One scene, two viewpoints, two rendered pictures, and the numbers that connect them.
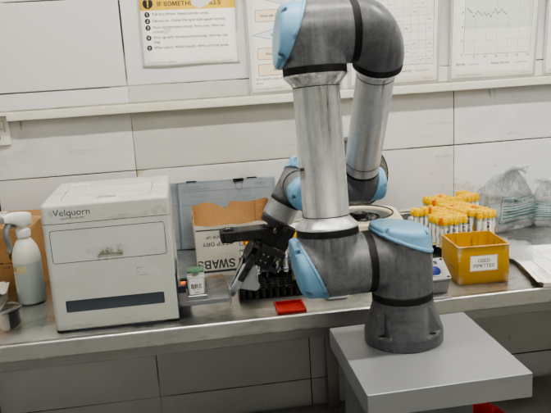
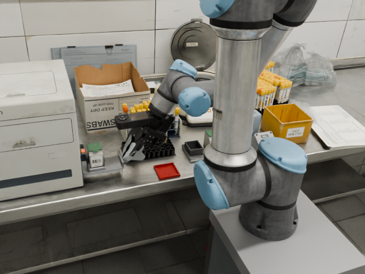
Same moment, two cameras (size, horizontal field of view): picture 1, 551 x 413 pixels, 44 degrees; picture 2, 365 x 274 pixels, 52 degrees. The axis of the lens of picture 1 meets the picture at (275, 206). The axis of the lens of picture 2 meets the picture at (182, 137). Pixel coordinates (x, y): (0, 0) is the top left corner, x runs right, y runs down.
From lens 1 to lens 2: 0.63 m
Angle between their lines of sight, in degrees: 24
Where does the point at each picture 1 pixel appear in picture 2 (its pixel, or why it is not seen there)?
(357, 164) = not seen: hidden behind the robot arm
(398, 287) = (279, 198)
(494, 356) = (338, 242)
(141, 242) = (51, 135)
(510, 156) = (293, 33)
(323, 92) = (251, 46)
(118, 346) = (36, 213)
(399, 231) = (290, 161)
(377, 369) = (262, 262)
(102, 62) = not seen: outside the picture
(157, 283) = (65, 164)
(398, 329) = (274, 225)
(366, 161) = not seen: hidden behind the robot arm
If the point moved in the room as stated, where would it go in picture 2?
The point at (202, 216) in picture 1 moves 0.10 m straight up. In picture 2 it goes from (81, 75) to (79, 51)
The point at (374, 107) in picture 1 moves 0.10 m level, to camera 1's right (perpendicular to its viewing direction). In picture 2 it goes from (273, 46) to (313, 45)
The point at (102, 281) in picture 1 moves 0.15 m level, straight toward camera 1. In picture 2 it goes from (17, 166) to (27, 200)
